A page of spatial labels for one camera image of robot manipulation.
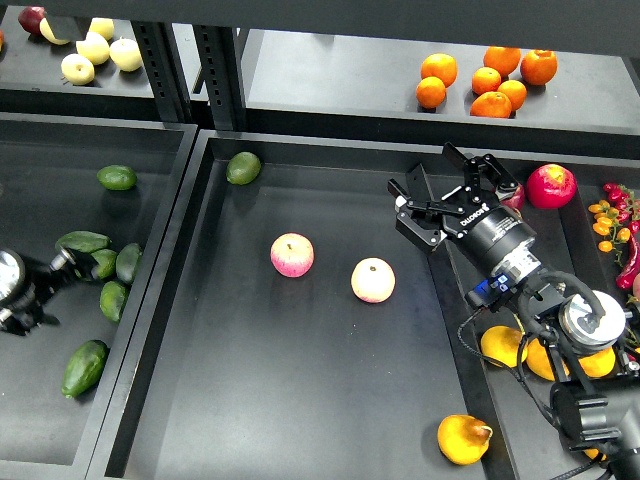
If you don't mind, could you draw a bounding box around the dark red apple right tray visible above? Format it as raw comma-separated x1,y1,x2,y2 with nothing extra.
501,184,526,211

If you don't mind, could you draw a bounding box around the pale pink apple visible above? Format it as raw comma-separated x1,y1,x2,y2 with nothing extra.
351,257,396,303

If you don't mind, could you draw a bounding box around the pale yellow pear front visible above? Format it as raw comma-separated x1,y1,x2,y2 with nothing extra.
60,53,95,86

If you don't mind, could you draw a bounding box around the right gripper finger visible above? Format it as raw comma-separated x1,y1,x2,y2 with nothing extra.
442,142,519,210
387,164,463,253

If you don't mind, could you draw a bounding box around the green avocado tray corner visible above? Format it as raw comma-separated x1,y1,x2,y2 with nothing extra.
226,151,262,185

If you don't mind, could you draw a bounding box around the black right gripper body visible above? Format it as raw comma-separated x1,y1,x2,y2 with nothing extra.
443,201,540,284

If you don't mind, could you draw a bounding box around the orange lower right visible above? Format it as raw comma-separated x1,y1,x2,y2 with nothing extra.
498,80,528,112

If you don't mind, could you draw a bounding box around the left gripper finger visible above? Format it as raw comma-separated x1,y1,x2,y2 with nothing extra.
1,307,60,336
49,249,100,281

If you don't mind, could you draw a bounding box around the pale yellow pear right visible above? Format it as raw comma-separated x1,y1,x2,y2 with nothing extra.
110,38,143,72

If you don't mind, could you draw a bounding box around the pale yellow pear middle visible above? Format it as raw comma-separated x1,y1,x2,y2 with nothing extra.
75,31,110,65

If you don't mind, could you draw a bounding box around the red chili pepper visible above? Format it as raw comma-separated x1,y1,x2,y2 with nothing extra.
615,235,639,291

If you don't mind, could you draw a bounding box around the orange far left top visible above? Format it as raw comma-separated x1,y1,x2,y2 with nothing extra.
420,53,458,88

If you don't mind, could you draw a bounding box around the green avocado left tray top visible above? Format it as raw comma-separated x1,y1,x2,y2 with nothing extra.
97,164,137,191

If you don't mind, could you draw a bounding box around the bright red apple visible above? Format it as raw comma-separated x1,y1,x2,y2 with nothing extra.
525,164,577,209

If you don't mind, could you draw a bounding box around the pale yellow pear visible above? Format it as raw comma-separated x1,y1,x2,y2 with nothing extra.
89,17,115,41
60,53,95,86
110,38,143,72
75,31,110,65

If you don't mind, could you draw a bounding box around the orange front bottom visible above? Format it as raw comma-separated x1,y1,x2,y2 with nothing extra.
470,91,512,118

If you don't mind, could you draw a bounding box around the black centre tray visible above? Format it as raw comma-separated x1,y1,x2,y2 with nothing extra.
88,131,585,479

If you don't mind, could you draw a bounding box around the pink red apple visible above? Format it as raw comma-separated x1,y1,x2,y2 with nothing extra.
270,232,315,278

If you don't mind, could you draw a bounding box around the light green avocado pile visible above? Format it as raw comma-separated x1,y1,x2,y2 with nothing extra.
91,249,117,280

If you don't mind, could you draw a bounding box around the cherry tomato bunch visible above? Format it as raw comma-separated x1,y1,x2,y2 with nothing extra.
588,182,639,253

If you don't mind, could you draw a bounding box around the orange top right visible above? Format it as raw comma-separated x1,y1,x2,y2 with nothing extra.
520,49,558,86

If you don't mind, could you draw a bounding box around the pale yellow pear hidden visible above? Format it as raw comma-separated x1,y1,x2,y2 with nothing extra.
39,18,70,45

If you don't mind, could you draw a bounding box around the dark red apple on shelf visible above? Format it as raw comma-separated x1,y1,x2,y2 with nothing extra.
18,6,46,36

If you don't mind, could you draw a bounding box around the pale yellow pear back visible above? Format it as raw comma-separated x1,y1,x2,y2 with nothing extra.
89,17,115,41

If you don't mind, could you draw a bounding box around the orange top centre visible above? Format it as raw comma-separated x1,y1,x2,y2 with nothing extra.
483,46,521,77

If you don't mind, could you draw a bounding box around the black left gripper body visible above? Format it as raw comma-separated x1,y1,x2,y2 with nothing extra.
9,257,68,325

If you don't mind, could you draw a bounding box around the small orange middle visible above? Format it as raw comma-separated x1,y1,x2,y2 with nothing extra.
471,66,502,96

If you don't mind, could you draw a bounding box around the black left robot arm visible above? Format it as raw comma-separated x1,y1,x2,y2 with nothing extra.
1,248,99,336

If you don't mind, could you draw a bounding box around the black shelf upright post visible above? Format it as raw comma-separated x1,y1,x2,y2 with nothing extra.
131,20,247,132

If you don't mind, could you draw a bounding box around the orange far left bottom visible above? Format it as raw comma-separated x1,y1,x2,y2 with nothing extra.
415,76,446,109

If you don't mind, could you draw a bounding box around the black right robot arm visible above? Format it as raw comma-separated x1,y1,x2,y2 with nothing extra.
387,143,639,479

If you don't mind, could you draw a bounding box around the long green avocado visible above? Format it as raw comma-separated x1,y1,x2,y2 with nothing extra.
61,339,109,398

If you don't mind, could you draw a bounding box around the dark avocado near tray wall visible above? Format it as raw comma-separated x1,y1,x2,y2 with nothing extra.
115,243,143,285

